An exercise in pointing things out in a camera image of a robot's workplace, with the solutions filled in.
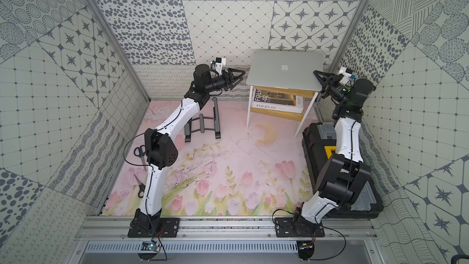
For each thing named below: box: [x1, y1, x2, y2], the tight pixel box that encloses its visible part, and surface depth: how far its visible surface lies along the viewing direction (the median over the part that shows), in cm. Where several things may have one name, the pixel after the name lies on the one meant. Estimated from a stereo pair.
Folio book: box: [250, 88, 305, 114], surface depth 95 cm
